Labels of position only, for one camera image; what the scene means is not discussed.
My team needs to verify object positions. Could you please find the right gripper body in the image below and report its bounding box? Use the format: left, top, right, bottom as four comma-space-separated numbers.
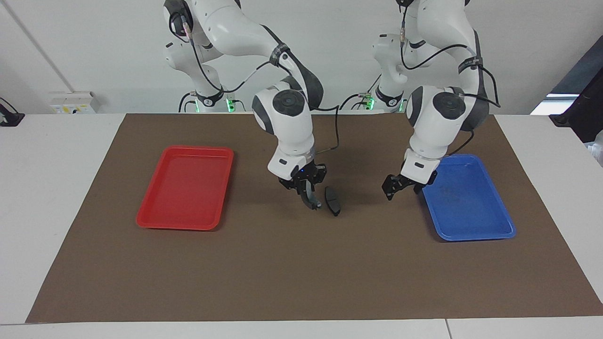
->
278, 161, 327, 190

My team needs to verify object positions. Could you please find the dark grey brake pad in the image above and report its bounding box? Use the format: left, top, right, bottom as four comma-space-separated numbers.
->
325, 186, 342, 217
301, 182, 323, 211

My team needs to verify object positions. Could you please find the blue plastic tray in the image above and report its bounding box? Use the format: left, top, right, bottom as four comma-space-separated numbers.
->
421, 153, 517, 242

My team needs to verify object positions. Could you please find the red plastic tray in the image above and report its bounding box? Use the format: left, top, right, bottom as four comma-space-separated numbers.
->
136, 145, 235, 231

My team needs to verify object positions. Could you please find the black stand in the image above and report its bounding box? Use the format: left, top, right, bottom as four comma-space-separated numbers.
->
549, 47, 603, 144
0, 97, 25, 127

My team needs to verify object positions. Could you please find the black cable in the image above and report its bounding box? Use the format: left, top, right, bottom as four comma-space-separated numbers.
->
448, 129, 475, 157
459, 65, 502, 108
178, 91, 199, 113
399, 19, 473, 71
309, 105, 341, 154
338, 74, 383, 112
181, 19, 289, 94

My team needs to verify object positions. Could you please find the white wall socket box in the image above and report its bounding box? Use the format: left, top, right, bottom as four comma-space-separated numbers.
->
48, 90, 101, 115

